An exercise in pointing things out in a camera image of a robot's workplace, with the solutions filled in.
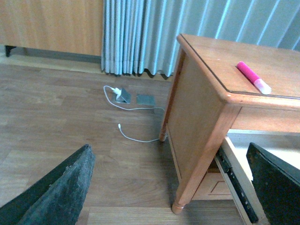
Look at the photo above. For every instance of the light wooden cabinet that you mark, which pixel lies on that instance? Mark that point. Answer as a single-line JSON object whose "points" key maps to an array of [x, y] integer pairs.
{"points": [[71, 26]]}

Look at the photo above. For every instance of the white charger plug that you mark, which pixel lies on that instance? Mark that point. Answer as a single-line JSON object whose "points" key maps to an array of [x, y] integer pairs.
{"points": [[116, 91]]}

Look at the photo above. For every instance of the closed metal floor socket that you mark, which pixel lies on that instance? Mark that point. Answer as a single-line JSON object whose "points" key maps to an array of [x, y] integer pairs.
{"points": [[145, 99]]}

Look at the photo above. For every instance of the wooden nightstand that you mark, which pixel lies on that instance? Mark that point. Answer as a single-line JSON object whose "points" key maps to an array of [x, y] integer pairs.
{"points": [[209, 96]]}

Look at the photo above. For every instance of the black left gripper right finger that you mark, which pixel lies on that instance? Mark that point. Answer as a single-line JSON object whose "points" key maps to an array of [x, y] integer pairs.
{"points": [[277, 186]]}

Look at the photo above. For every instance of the open metal floor socket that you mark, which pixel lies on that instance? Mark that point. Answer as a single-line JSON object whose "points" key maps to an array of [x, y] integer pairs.
{"points": [[125, 97]]}

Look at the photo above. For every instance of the wooden nightstand drawer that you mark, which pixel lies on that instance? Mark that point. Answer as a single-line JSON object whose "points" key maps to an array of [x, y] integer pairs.
{"points": [[286, 146]]}

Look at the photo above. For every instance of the pink marker with clear cap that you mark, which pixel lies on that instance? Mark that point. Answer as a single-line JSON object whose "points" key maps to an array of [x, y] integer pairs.
{"points": [[258, 82]]}

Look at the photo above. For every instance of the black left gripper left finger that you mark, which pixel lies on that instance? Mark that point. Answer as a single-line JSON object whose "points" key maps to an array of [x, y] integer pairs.
{"points": [[57, 198]]}

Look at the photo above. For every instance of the black drawer slide rail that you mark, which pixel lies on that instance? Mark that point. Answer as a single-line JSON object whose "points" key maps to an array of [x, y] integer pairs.
{"points": [[240, 198]]}

